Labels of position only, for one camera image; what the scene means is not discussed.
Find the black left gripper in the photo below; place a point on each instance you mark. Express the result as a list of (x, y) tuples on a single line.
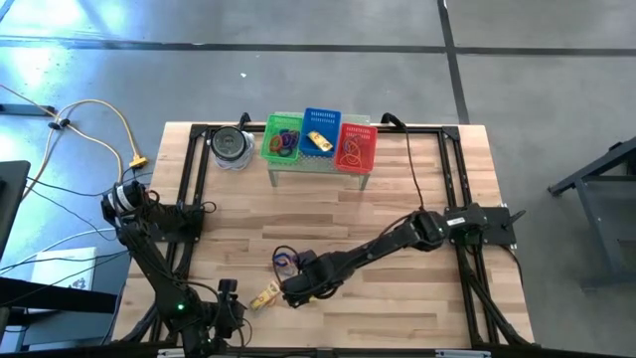
[(223, 318)]

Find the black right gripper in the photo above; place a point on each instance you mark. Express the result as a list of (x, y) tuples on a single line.
[(318, 281)]

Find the orange rubber band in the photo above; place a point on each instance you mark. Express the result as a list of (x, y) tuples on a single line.
[(359, 159), (344, 149)]

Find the purple rubber band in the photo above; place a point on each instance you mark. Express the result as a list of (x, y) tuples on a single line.
[(350, 144)]

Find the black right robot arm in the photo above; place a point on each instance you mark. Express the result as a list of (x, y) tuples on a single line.
[(387, 243)]

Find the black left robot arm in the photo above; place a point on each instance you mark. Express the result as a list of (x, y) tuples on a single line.
[(149, 258)]

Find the grey-green perforated riser shelf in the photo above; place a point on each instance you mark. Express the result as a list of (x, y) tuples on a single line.
[(308, 164)]

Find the white cylinder device dark top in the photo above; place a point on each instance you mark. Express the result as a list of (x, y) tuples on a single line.
[(228, 143)]

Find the red plastic basket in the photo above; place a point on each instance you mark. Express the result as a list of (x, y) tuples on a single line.
[(370, 149)]

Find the green plastic basket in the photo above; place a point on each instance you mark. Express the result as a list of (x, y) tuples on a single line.
[(273, 124)]

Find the white box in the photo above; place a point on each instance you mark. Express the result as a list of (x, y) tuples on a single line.
[(59, 263)]

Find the black low furniture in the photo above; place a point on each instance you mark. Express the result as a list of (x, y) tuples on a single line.
[(49, 298)]

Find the blue plastic basket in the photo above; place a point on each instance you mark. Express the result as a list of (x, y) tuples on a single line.
[(323, 119)]

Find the black floor plate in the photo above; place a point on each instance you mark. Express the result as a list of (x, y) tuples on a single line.
[(27, 110)]

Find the white metal bracket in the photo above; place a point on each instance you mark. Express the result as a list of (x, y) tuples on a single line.
[(169, 353), (462, 354)]

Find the black aluminium table frame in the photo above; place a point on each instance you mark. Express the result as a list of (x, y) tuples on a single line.
[(199, 131)]

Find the grey-blue metal table frame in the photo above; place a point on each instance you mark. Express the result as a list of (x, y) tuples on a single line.
[(566, 185)]

